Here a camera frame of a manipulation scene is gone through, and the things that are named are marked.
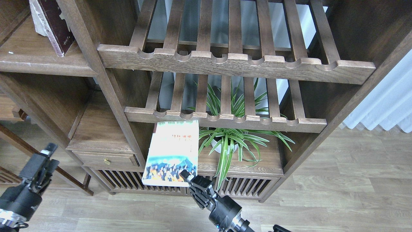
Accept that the left slatted cabinet door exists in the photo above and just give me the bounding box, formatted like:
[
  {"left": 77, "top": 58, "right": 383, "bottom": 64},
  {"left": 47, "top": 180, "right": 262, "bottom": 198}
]
[{"left": 91, "top": 168, "right": 188, "bottom": 196}]

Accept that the white pleated curtain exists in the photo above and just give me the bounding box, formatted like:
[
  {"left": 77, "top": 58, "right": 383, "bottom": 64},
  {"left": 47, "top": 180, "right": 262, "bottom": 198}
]
[{"left": 343, "top": 51, "right": 412, "bottom": 133}]

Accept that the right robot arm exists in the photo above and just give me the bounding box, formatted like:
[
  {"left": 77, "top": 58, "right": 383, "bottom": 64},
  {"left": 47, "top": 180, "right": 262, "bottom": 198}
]
[{"left": 180, "top": 170, "right": 253, "bottom": 232}]

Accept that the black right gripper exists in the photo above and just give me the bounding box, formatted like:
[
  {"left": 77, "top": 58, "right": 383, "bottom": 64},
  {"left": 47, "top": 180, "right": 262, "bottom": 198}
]
[{"left": 180, "top": 170, "right": 242, "bottom": 231}]

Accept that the colorful illustrated paperback book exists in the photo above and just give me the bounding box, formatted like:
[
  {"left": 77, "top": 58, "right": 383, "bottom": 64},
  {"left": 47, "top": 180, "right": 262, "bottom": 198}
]
[{"left": 142, "top": 120, "right": 200, "bottom": 188}]

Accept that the right slatted cabinet door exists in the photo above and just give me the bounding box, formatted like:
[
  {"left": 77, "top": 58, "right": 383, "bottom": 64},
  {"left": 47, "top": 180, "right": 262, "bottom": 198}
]
[{"left": 202, "top": 175, "right": 279, "bottom": 199}]

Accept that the dark wooden side furniture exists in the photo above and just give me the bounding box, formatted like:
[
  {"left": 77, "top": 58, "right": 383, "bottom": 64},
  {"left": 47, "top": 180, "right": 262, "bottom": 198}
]
[{"left": 0, "top": 92, "right": 94, "bottom": 196}]

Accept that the green spider plant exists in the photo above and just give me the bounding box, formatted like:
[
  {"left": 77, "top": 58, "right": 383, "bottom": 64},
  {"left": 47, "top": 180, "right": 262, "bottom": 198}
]
[{"left": 199, "top": 78, "right": 295, "bottom": 189}]

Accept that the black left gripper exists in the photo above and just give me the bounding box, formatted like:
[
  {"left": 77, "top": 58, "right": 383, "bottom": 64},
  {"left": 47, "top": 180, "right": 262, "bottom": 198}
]
[{"left": 0, "top": 143, "right": 60, "bottom": 222}]

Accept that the maroon hardcover book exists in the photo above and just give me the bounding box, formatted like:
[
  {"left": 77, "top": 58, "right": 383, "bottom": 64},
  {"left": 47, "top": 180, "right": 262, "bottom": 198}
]
[{"left": 32, "top": 0, "right": 75, "bottom": 57}]

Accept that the dark wooden bookshelf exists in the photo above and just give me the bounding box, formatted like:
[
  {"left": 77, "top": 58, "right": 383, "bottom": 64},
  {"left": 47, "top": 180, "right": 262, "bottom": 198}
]
[{"left": 1, "top": 0, "right": 411, "bottom": 202}]

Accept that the yellow green cover book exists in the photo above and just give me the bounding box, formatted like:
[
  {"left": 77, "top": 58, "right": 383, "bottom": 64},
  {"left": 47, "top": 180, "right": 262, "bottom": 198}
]
[{"left": 29, "top": 0, "right": 50, "bottom": 37}]

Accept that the wooden drawer with brass knob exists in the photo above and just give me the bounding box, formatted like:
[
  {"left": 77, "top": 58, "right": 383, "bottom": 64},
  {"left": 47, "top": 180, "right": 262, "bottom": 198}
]
[{"left": 73, "top": 151, "right": 139, "bottom": 169}]

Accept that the white plant pot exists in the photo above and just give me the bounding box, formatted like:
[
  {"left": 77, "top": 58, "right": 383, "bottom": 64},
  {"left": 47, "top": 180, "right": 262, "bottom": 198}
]
[{"left": 211, "top": 137, "right": 238, "bottom": 154}]

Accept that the slatted cabinet door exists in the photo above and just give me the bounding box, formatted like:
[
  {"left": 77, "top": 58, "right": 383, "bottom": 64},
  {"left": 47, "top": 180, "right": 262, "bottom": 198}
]
[
  {"left": 202, "top": 175, "right": 279, "bottom": 199},
  {"left": 91, "top": 168, "right": 188, "bottom": 196}
]

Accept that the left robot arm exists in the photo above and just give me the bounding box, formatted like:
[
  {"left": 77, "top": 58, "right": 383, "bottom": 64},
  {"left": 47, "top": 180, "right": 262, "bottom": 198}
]
[{"left": 0, "top": 143, "right": 60, "bottom": 232}]

